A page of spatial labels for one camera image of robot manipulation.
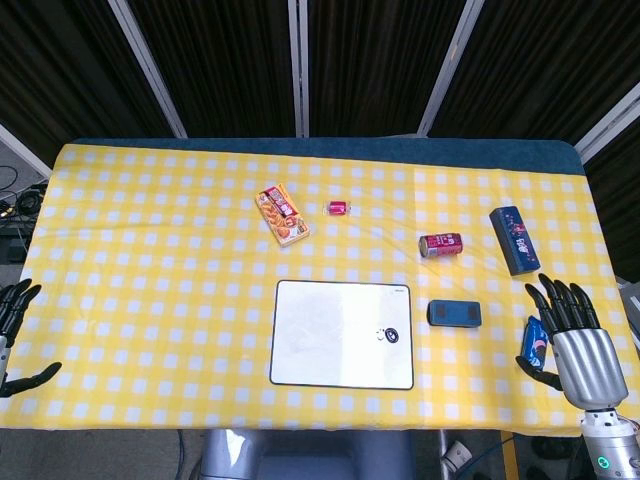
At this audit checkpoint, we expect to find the black and silver right hand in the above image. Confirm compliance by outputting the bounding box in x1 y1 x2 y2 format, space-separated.
515 273 630 411

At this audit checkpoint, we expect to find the black and silver left hand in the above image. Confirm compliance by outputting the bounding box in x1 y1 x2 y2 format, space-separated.
0 278 63 399

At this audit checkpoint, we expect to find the dark blue plastic device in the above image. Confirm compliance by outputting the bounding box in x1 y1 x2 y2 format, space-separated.
426 299 483 329

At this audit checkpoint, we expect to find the white rectangular board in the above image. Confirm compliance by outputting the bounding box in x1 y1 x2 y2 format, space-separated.
269 279 415 391

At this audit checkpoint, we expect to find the blue cookie packet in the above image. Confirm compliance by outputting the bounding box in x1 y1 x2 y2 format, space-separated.
519 315 550 372

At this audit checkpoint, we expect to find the grey box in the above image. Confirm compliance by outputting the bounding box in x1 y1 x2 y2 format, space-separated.
618 278 640 347

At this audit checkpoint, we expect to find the yellow checked tablecloth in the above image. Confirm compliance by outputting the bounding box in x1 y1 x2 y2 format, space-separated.
0 143 640 434

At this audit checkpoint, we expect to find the dark blue long box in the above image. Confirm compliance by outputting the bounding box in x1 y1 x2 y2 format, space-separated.
488 205 543 277

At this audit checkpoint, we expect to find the red drink can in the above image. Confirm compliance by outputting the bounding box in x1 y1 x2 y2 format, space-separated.
418 232 464 260

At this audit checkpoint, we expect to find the orange snack box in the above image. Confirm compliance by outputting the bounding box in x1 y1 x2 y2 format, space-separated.
254 183 311 248

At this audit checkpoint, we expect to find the grey robot torso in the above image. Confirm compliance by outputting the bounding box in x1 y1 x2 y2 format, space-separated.
198 428 417 480

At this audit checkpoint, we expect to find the teal felt table cover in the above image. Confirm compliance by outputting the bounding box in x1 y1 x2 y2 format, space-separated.
68 136 585 175

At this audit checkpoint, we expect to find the black cable bundle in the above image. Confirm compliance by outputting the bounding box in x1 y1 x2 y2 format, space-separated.
0 164 50 236

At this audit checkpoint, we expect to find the white metal frame post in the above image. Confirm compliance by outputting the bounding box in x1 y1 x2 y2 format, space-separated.
286 0 310 138
573 82 640 164
416 0 482 137
0 122 54 177
106 0 188 139

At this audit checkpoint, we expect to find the blue cable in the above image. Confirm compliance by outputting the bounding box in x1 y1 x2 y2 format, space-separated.
172 431 202 480

